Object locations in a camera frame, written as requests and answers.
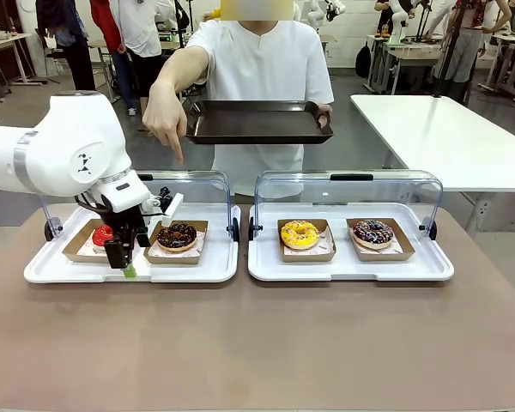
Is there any bystander in dark clothes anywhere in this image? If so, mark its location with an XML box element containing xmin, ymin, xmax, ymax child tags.
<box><xmin>36</xmin><ymin>0</ymin><xmax>96</xmax><ymax>92</ymax></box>

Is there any bystander in white shirt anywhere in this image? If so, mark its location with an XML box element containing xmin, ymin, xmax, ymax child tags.
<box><xmin>111</xmin><ymin>0</ymin><xmax>177</xmax><ymax>103</ymax></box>

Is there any person in white shirt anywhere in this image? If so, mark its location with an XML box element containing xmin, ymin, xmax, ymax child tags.
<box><xmin>184</xmin><ymin>8</ymin><xmax>336</xmax><ymax>197</ymax></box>

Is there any dark brown serving tray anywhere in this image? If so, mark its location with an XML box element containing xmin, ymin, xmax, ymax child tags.
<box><xmin>185</xmin><ymin>100</ymin><xmax>334</xmax><ymax>146</ymax></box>

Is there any bystander in grey trousers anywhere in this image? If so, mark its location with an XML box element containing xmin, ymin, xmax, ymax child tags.
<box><xmin>444</xmin><ymin>0</ymin><xmax>485</xmax><ymax>83</ymax></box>

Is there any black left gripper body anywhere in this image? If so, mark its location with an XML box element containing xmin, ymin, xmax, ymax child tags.
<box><xmin>110</xmin><ymin>205</ymin><xmax>150</xmax><ymax>244</ymax></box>

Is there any purple glazed donut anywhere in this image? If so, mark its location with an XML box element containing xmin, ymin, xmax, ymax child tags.
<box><xmin>352</xmin><ymin>219</ymin><xmax>396</xmax><ymax>251</ymax></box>

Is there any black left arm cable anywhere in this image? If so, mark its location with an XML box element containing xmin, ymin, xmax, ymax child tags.
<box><xmin>74</xmin><ymin>191</ymin><xmax>115</xmax><ymax>218</ymax></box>

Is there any person's left hand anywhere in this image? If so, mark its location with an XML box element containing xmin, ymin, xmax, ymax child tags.
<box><xmin>311</xmin><ymin>101</ymin><xmax>334</xmax><ymax>130</ymax></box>

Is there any bystander in red jacket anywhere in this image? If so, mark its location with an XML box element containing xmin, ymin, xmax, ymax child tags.
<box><xmin>89</xmin><ymin>0</ymin><xmax>137</xmax><ymax>117</ymax></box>

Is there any cardboard box of yellow donut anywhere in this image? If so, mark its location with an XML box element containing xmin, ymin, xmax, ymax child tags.
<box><xmin>276</xmin><ymin>218</ymin><xmax>338</xmax><ymax>264</ymax></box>

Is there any chocolate sprinkled donut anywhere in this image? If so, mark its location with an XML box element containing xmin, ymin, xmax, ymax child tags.
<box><xmin>156</xmin><ymin>221</ymin><xmax>197</xmax><ymax>253</ymax></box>

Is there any person's right hand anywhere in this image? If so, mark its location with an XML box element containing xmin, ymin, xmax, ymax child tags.
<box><xmin>142</xmin><ymin>96</ymin><xmax>189</xmax><ymax>167</ymax></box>

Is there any black backpack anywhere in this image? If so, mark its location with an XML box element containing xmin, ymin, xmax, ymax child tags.
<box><xmin>354</xmin><ymin>42</ymin><xmax>373</xmax><ymax>79</ymax></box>

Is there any yellow sprinkled donut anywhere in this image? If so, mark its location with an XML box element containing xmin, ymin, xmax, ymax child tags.
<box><xmin>280</xmin><ymin>219</ymin><xmax>320</xmax><ymax>251</ymax></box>

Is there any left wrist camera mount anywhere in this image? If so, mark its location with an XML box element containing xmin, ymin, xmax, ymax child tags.
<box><xmin>143</xmin><ymin>185</ymin><xmax>185</xmax><ymax>227</ymax></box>

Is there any white display tray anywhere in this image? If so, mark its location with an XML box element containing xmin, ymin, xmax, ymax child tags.
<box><xmin>247</xmin><ymin>202</ymin><xmax>455</xmax><ymax>282</ymax></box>
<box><xmin>23</xmin><ymin>202</ymin><xmax>242</xmax><ymax>284</ymax></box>

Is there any person's right forearm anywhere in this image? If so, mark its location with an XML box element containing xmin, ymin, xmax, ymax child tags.
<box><xmin>148</xmin><ymin>45</ymin><xmax>211</xmax><ymax>112</ymax></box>

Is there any white side table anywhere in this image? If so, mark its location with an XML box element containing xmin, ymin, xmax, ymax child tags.
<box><xmin>350</xmin><ymin>94</ymin><xmax>515</xmax><ymax>233</ymax></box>

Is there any cardboard box of chocolate donut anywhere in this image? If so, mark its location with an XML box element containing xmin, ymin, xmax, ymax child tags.
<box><xmin>142</xmin><ymin>219</ymin><xmax>209</xmax><ymax>266</ymax></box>

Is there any black tripod stand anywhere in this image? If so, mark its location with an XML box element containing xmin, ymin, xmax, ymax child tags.
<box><xmin>432</xmin><ymin>0</ymin><xmax>471</xmax><ymax>100</ymax></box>

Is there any printed paper liner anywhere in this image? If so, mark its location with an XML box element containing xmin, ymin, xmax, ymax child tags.
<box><xmin>77</xmin><ymin>244</ymin><xmax>109</xmax><ymax>258</ymax></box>
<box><xmin>148</xmin><ymin>229</ymin><xmax>208</xmax><ymax>258</ymax></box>
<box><xmin>354</xmin><ymin>233</ymin><xmax>403</xmax><ymax>255</ymax></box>
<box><xmin>282</xmin><ymin>230</ymin><xmax>336</xmax><ymax>256</ymax></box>

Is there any red glazed donut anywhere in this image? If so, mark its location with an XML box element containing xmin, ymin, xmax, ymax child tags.
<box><xmin>91</xmin><ymin>223</ymin><xmax>115</xmax><ymax>250</ymax></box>

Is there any white background desk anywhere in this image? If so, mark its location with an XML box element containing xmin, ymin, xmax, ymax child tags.
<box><xmin>0</xmin><ymin>32</ymin><xmax>48</xmax><ymax>87</ymax></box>

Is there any clear dome lid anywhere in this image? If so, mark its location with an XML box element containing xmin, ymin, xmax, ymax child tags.
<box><xmin>248</xmin><ymin>169</ymin><xmax>444</xmax><ymax>242</ymax></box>
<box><xmin>37</xmin><ymin>169</ymin><xmax>240</xmax><ymax>244</ymax></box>

